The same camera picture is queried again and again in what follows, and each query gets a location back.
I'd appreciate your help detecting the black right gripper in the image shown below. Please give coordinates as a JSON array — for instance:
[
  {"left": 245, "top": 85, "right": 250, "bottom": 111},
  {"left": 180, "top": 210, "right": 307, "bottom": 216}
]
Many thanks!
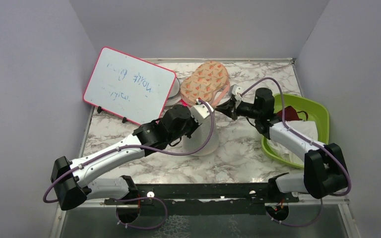
[{"left": 216, "top": 97, "right": 261, "bottom": 121}]

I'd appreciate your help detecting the white mesh laundry bag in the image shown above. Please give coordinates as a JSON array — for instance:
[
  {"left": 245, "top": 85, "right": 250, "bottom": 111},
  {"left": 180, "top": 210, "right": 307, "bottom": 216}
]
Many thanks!
[{"left": 182, "top": 113, "right": 219, "bottom": 156}]

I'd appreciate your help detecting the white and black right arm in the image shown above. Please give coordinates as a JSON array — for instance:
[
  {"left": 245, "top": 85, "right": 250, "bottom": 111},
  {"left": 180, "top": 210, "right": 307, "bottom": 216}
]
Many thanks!
[{"left": 215, "top": 88, "right": 351, "bottom": 202}]

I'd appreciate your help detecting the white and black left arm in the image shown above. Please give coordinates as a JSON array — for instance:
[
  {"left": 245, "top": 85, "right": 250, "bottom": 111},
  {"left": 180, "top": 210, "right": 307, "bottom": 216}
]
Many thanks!
[{"left": 51, "top": 105, "right": 200, "bottom": 211}]

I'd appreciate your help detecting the orange patterned bra wash bag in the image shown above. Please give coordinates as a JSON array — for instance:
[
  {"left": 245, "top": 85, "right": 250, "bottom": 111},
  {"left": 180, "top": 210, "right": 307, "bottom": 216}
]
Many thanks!
[{"left": 180, "top": 61, "right": 230, "bottom": 107}]

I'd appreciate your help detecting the white round object behind whiteboard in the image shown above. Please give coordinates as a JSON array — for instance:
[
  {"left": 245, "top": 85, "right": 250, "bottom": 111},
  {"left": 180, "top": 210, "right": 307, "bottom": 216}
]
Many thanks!
[{"left": 165, "top": 78, "right": 181, "bottom": 107}]

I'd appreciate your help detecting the pink framed whiteboard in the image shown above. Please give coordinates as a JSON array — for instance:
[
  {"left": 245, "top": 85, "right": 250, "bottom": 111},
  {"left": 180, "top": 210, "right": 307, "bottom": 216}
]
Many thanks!
[{"left": 83, "top": 47, "right": 176, "bottom": 124}]

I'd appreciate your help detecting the dark red cloth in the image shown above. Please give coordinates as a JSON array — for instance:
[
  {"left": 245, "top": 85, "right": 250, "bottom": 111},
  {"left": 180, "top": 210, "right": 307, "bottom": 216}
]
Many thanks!
[{"left": 276, "top": 106, "right": 309, "bottom": 121}]

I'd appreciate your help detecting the green plastic basin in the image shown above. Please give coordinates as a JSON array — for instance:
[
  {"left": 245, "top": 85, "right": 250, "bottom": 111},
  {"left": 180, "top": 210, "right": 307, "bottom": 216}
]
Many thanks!
[{"left": 261, "top": 94, "right": 329, "bottom": 169}]

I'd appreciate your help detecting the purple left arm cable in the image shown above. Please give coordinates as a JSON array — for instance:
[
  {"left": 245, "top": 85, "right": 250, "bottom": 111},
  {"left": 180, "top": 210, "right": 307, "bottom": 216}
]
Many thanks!
[{"left": 42, "top": 98, "right": 216, "bottom": 204}]

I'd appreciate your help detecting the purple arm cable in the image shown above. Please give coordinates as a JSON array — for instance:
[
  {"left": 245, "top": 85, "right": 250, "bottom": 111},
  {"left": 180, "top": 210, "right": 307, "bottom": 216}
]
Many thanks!
[
  {"left": 238, "top": 77, "right": 352, "bottom": 197},
  {"left": 42, "top": 98, "right": 216, "bottom": 204}
]

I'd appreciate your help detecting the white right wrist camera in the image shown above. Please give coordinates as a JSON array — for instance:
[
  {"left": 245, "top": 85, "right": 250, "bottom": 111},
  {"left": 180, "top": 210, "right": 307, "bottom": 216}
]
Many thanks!
[{"left": 229, "top": 84, "right": 244, "bottom": 102}]

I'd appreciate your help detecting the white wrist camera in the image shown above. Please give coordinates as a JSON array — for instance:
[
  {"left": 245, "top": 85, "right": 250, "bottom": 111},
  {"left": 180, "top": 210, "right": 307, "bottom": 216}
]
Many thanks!
[
  {"left": 190, "top": 104, "right": 214, "bottom": 125},
  {"left": 229, "top": 84, "right": 244, "bottom": 102}
]

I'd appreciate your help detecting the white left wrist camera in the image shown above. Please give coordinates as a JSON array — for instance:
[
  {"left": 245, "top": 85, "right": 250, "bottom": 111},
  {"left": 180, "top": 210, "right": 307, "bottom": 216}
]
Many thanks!
[{"left": 190, "top": 104, "right": 214, "bottom": 125}]

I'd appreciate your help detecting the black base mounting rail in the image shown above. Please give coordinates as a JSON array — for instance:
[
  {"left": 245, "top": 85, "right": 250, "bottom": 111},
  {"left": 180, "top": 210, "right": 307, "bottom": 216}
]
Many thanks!
[{"left": 104, "top": 182, "right": 299, "bottom": 221}]

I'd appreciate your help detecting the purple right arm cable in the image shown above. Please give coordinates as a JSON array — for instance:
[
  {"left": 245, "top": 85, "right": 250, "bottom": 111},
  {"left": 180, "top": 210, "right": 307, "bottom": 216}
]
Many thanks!
[{"left": 238, "top": 77, "right": 352, "bottom": 197}]

